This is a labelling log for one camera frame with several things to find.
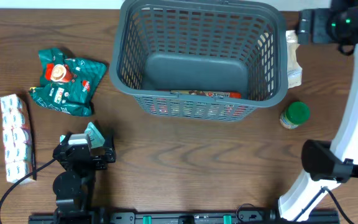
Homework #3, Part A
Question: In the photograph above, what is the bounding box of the white paper pouch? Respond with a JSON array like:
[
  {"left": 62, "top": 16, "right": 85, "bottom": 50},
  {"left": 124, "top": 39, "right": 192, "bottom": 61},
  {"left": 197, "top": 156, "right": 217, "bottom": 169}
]
[{"left": 286, "top": 30, "right": 303, "bottom": 88}]

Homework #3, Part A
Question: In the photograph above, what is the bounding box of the green lid jar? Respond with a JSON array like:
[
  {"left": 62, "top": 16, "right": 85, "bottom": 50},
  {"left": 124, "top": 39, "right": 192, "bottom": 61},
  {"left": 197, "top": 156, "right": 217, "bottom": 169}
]
[{"left": 280, "top": 101, "right": 310, "bottom": 129}]

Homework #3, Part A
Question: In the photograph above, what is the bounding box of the orange pasta pack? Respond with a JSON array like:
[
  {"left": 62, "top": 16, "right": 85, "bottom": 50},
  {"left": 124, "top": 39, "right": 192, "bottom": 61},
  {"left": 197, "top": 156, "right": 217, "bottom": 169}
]
[{"left": 149, "top": 90, "right": 249, "bottom": 119}]

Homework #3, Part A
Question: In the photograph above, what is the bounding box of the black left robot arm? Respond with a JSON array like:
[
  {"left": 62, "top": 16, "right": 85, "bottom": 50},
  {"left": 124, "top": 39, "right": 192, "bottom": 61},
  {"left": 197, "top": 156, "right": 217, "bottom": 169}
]
[{"left": 53, "top": 133, "right": 116, "bottom": 224}]

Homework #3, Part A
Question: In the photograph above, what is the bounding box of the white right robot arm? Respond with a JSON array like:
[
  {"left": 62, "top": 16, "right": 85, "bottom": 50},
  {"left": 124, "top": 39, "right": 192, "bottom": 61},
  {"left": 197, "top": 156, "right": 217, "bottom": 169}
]
[{"left": 278, "top": 1, "right": 358, "bottom": 223}]

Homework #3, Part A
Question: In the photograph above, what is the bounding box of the white tissue pack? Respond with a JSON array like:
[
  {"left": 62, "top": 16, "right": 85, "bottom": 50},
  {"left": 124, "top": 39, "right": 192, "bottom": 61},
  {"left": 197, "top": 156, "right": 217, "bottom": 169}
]
[{"left": 0, "top": 94, "right": 37, "bottom": 183}]

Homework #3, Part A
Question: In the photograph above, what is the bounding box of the small teal packet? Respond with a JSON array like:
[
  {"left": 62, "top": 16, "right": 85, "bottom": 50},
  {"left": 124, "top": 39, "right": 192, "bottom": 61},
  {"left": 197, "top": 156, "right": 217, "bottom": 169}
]
[{"left": 59, "top": 121, "right": 106, "bottom": 149}]

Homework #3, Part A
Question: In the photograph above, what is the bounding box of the green coffee bag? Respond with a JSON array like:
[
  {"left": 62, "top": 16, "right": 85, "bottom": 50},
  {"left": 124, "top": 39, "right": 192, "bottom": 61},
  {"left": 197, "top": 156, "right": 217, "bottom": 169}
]
[{"left": 29, "top": 48, "right": 107, "bottom": 116}]

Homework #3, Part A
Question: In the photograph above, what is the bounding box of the grey plastic basket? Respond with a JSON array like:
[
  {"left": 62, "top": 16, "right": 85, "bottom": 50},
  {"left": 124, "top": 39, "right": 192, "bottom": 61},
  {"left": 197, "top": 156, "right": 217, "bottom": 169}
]
[{"left": 109, "top": 0, "right": 288, "bottom": 121}]

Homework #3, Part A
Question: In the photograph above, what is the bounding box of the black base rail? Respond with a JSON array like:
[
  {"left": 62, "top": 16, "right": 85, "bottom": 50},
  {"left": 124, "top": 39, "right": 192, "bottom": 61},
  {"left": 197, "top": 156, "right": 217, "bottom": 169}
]
[{"left": 28, "top": 210, "right": 341, "bottom": 224}]

